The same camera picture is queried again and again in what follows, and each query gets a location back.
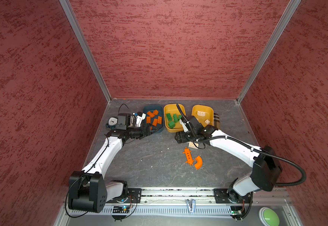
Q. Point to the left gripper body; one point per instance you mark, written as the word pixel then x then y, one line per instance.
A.
pixel 136 132

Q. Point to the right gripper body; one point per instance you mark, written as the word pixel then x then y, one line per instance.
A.
pixel 188 137

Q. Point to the cream 2x4 lego plate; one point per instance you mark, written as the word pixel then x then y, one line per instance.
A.
pixel 192 145

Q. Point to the white 2x4 lego brick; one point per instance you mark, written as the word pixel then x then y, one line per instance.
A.
pixel 201 114

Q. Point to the orange 2x4 lego brick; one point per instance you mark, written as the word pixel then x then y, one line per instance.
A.
pixel 150 114

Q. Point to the green long lego brick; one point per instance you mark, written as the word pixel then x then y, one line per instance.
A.
pixel 175 118

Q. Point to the small green lego brick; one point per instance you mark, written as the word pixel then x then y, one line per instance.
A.
pixel 171 124

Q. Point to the orange long lego beam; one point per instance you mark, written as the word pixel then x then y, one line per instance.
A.
pixel 188 155

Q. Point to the green 2x4 lego brick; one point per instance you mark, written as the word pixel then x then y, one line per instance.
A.
pixel 169 117

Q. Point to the orange curved lego piece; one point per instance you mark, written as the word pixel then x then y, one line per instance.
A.
pixel 199 162

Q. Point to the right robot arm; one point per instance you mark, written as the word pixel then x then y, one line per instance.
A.
pixel 265 164

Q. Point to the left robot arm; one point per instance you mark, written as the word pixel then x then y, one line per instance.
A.
pixel 88 191

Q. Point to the plaid checkered box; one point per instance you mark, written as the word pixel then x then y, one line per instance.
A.
pixel 216 120

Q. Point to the right yellow container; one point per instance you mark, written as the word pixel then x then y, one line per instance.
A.
pixel 209 114

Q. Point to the yellow container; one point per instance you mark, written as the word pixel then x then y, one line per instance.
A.
pixel 209 114
pixel 172 109

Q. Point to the dark teal container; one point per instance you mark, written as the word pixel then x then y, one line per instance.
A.
pixel 155 117

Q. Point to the small teal alarm clock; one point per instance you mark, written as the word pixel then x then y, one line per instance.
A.
pixel 111 124

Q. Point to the middle yellow container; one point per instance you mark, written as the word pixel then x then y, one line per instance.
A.
pixel 172 109

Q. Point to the green push button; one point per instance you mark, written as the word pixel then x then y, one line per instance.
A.
pixel 268 217

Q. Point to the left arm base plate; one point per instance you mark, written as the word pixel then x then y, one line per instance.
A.
pixel 133 196

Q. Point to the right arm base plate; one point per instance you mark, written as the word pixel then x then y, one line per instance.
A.
pixel 222 196

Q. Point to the aluminium front rail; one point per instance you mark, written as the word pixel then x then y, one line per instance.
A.
pixel 204 196

